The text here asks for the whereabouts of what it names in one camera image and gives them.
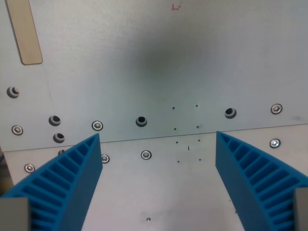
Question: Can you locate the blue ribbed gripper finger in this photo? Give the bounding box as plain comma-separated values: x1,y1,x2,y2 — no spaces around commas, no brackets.
0,133,104,231
215,131,308,231

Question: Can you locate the light wooden flat strip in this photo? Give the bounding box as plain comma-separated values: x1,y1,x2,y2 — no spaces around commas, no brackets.
4,0,44,66

